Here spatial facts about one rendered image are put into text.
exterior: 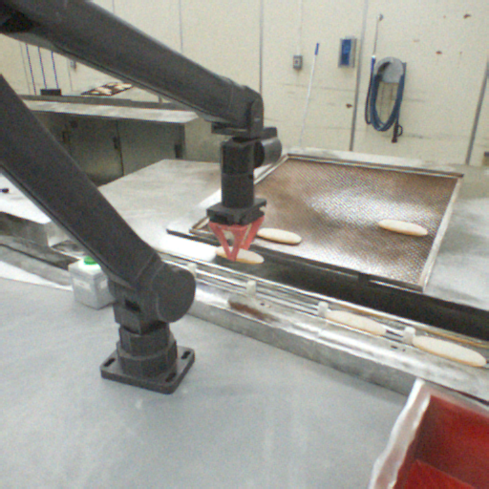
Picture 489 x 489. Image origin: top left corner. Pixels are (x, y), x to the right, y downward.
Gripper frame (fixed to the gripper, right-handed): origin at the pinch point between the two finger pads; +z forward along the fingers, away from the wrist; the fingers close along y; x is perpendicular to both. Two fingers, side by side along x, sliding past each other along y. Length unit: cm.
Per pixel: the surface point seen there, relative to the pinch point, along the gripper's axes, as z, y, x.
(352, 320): 6.7, -0.3, -22.3
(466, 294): 3.5, 12.3, -37.2
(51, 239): 5.0, -7.4, 45.0
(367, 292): 10.5, 16.5, -20.3
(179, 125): 13, 205, 185
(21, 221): 2, -9, 53
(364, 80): -19, 370, 88
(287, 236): 1.7, 15.4, -2.8
